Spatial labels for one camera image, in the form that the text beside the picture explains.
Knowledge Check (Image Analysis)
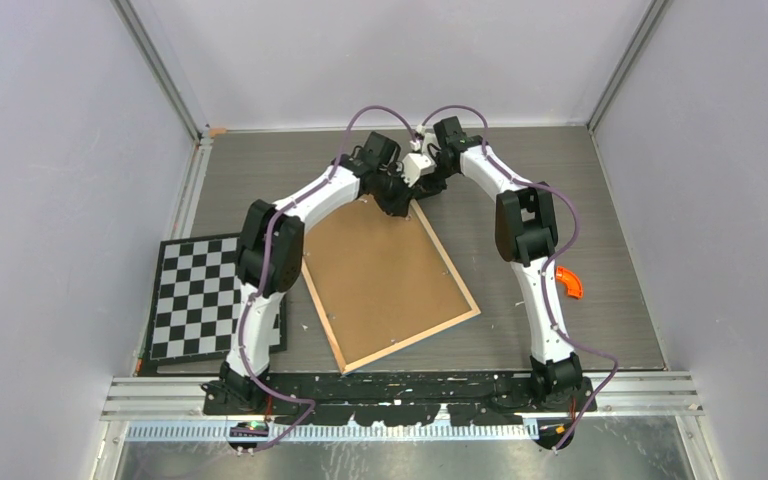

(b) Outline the blue picture frame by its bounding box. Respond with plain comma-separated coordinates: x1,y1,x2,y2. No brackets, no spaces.
302,196,481,374

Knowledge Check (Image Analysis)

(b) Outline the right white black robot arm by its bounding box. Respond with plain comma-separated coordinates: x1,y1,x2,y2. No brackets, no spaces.
416,117,584,411

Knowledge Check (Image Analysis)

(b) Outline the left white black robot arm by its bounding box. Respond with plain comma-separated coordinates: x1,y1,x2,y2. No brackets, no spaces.
202,132,404,415

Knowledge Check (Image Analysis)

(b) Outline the orange curved plastic piece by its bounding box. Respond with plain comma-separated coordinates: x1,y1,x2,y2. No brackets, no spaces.
554,266,584,300

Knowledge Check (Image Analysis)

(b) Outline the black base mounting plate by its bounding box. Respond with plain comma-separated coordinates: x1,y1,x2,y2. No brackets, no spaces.
201,371,595,427

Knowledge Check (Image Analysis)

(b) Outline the black white checkerboard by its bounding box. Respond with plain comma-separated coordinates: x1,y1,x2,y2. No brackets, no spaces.
140,231,290,363

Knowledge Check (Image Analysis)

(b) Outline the white perforated strip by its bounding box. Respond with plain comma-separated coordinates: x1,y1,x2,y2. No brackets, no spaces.
125,419,539,443

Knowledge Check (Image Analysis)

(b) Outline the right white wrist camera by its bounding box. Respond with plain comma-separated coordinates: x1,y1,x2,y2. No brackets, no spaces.
415,125,439,159

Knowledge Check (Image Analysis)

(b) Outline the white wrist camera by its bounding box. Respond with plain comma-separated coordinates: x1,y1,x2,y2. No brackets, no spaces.
415,125,439,159
399,140,436,187

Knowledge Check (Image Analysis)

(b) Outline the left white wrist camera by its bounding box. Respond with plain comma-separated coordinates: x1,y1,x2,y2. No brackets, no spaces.
399,140,436,187

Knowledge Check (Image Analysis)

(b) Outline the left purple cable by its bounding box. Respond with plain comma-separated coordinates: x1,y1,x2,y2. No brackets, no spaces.
235,104,424,454

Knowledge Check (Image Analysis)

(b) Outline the purple cable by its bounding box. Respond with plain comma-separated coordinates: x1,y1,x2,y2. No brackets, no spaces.
417,104,621,454
235,104,424,454

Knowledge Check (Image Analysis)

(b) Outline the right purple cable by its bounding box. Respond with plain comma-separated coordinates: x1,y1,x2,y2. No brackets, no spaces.
417,104,621,454

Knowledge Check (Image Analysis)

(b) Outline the right corner aluminium post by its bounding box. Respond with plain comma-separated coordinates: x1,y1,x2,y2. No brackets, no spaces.
586,0,672,134

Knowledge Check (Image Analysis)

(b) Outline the corner aluminium post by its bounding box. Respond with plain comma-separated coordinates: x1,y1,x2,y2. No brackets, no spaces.
586,0,672,134
110,0,204,143

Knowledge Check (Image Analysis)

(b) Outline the left corner aluminium post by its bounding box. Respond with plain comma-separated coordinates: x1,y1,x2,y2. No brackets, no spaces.
110,0,204,143

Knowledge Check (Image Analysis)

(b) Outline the aluminium front rail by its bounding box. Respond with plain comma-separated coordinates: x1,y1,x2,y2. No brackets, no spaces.
100,371,705,421

